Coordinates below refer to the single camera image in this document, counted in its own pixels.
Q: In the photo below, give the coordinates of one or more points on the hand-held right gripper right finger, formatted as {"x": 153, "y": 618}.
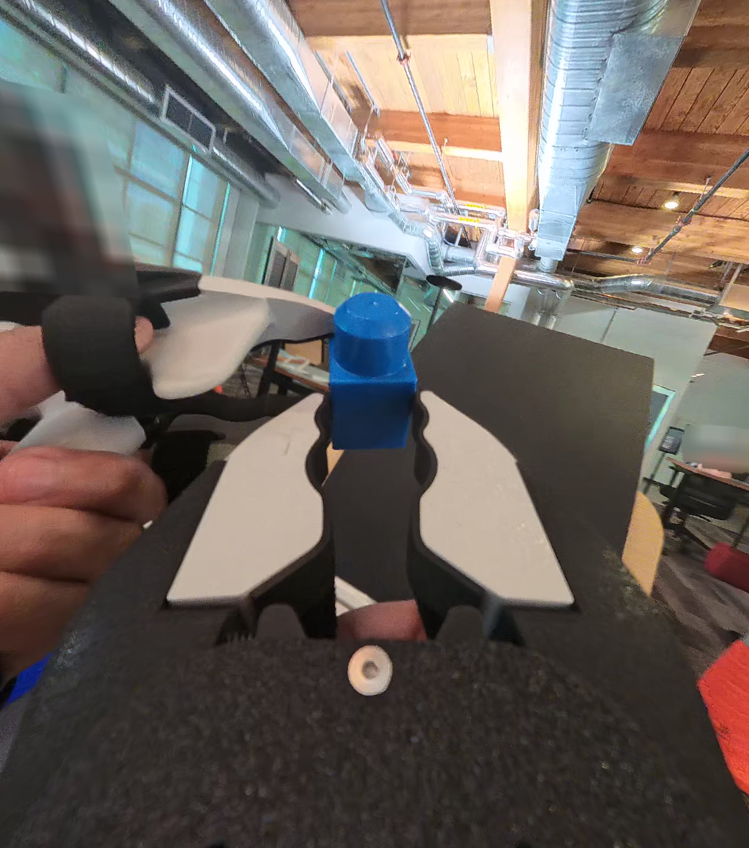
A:
{"x": 494, "y": 530}

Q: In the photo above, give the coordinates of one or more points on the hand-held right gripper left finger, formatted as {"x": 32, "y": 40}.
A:
{"x": 248, "y": 530}

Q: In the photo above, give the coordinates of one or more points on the large silver ventilation duct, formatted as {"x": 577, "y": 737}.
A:
{"x": 573, "y": 132}

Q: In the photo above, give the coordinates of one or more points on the red bin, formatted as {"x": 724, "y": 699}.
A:
{"x": 745, "y": 571}

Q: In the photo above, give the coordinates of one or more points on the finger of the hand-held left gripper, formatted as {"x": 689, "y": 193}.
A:
{"x": 295, "y": 315}

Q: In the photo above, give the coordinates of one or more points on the thin silver ventilation duct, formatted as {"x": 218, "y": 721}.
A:
{"x": 248, "y": 79}

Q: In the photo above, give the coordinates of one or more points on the black panel with wooden edge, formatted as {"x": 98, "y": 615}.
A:
{"x": 533, "y": 411}

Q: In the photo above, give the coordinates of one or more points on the blue single-stud block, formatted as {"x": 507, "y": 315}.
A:
{"x": 371, "y": 404}

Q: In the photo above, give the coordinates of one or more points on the orange traffic cone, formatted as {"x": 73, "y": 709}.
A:
{"x": 745, "y": 695}

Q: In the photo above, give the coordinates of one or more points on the wall air vent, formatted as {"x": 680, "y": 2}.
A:
{"x": 189, "y": 119}

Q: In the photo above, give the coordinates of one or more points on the person's left hand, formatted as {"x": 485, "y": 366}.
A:
{"x": 50, "y": 517}

